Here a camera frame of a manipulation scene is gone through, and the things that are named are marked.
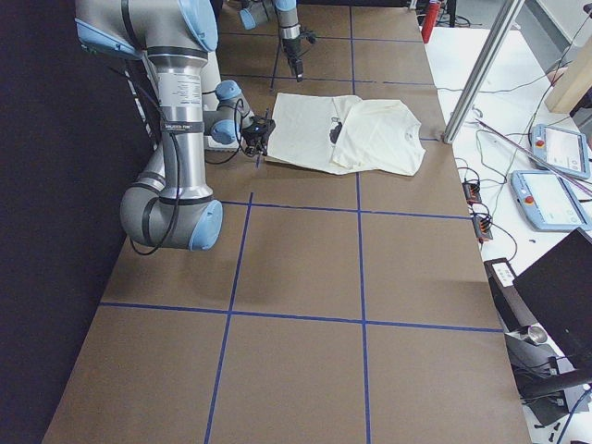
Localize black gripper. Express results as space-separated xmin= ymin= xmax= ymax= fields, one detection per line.
xmin=242 ymin=116 xmax=276 ymax=167
xmin=282 ymin=37 xmax=303 ymax=82

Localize cream long-sleeve cat shirt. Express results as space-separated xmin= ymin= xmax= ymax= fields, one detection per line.
xmin=267 ymin=92 xmax=425 ymax=176

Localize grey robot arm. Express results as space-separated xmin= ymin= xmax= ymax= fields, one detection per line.
xmin=75 ymin=1 xmax=276 ymax=255
xmin=240 ymin=0 xmax=303 ymax=81

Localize red cylinder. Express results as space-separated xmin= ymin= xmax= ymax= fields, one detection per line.
xmin=421 ymin=0 xmax=440 ymax=43

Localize black orange connector hub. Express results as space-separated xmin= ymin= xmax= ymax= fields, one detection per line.
xmin=462 ymin=179 xmax=482 ymax=204

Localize wooden board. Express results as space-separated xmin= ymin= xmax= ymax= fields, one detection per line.
xmin=545 ymin=38 xmax=592 ymax=114

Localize far blue teach pendant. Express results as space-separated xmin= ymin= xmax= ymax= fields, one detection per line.
xmin=529 ymin=124 xmax=591 ymax=179

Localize blue teach pendant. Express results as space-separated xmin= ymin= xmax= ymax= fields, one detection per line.
xmin=529 ymin=124 xmax=591 ymax=179
xmin=510 ymin=170 xmax=591 ymax=232

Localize near blue teach pendant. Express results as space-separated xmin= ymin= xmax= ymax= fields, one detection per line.
xmin=510 ymin=170 xmax=591 ymax=232

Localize black box with white label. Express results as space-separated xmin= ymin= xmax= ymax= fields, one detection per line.
xmin=484 ymin=258 xmax=545 ymax=333

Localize black monitor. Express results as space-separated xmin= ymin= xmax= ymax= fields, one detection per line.
xmin=513 ymin=228 xmax=591 ymax=368

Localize steel cup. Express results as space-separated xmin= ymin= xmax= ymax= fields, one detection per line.
xmin=524 ymin=325 xmax=549 ymax=346

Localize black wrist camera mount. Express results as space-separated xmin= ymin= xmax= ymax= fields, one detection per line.
xmin=300 ymin=27 xmax=316 ymax=45

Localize grey aluminium frame post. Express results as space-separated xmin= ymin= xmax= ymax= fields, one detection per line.
xmin=442 ymin=0 xmax=525 ymax=144

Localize black cables on table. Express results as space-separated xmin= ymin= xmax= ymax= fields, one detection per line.
xmin=437 ymin=27 xmax=592 ymax=260

